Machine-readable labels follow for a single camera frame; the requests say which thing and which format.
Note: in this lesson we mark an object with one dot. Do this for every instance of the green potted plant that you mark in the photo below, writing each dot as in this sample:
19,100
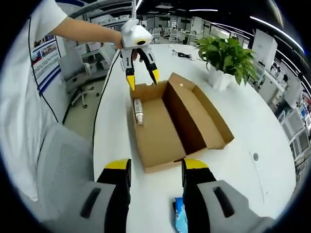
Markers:
218,77

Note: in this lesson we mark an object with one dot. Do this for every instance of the white spray bottle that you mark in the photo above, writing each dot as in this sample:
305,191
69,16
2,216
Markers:
138,111

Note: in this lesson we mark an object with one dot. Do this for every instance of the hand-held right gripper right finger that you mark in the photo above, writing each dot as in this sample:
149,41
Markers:
196,194

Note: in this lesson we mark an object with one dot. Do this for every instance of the brown cardboard shoe box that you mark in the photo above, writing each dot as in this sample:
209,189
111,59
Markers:
158,131

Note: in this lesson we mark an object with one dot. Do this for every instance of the person in white shirt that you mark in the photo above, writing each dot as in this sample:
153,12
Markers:
19,97

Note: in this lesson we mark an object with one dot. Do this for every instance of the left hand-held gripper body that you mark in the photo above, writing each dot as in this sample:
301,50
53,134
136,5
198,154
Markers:
134,36

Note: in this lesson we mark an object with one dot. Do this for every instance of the blue plastic tissue pack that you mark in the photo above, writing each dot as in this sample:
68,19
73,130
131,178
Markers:
181,213

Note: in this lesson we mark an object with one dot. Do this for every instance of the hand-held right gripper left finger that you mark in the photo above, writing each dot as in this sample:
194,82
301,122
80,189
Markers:
116,194

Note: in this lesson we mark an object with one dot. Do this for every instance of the person's left hand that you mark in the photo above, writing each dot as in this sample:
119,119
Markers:
117,43

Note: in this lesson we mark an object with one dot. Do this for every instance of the white office chair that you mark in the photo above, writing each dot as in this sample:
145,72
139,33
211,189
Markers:
83,93

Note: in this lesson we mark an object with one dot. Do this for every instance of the white tall cabinet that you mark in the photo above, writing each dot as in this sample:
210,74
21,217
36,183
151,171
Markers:
264,46

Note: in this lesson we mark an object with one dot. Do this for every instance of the grey mesh office chair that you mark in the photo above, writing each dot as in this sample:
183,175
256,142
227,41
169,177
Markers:
63,165

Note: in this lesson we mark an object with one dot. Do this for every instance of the blue white standing banner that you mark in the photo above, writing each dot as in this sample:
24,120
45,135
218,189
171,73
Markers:
46,63

